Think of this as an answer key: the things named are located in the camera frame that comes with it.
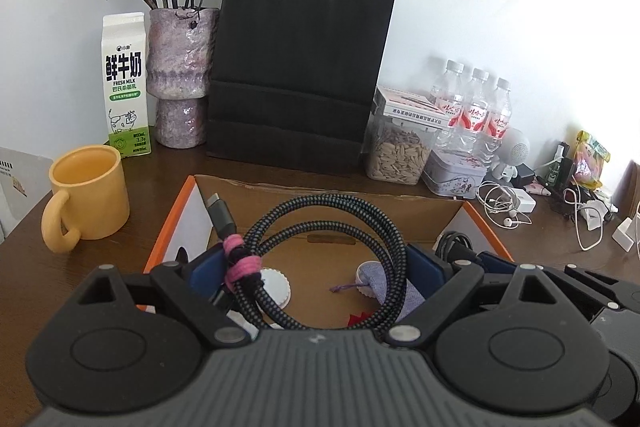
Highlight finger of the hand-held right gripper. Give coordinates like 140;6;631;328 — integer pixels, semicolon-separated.
475;251;518;280
537;264;640;318

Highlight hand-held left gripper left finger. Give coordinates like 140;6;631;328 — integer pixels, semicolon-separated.
75;245;253;350

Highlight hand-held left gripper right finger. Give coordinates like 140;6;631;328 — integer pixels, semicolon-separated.
386;244;567;349

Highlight black cable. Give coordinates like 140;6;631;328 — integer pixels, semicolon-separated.
434;231;483;264

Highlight purple cloth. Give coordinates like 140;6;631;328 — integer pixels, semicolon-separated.
330;261;426;315

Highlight braided charging cable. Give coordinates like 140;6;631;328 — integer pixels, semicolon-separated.
202;193;408;333

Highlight orange cardboard box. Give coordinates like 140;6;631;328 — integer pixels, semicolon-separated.
144;174;514;338

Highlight white plastic stand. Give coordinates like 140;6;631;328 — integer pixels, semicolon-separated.
612;217;638;253

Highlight white charger block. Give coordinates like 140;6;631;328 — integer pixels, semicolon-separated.
510;189;537;212

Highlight printed tin box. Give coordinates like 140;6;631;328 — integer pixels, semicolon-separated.
422;149;487;198

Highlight green spray bottle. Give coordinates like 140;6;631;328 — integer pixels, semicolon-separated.
545;142;563;188

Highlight white robot-shaped speaker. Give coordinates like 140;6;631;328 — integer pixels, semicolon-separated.
492;127;532;180

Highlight clear jar of seeds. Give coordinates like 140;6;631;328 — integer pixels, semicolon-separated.
364;112;433;185

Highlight yellow mug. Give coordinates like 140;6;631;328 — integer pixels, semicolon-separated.
41;145;131;254

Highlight yellow pink snack packet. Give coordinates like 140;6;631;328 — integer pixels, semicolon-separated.
572;130;611;190

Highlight clear water bottle red label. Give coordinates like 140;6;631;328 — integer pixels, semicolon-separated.
452;68;493;158
430;59;468;148
480;77;514;162

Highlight flat white box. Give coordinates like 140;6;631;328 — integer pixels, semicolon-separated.
372;85;446;125

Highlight white paper box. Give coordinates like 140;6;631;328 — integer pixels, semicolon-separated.
0;147;53;240

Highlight purple ceramic vase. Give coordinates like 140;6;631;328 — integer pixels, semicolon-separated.
147;7;221;149

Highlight white green milk carton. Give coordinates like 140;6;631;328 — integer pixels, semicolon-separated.
101;13;148;158

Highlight black paper bag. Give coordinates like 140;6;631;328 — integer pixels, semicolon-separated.
206;0;399;178

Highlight white wired earphones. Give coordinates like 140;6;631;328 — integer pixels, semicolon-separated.
477;182;533;228

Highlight white cable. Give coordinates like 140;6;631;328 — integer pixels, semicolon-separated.
565;187;616;253

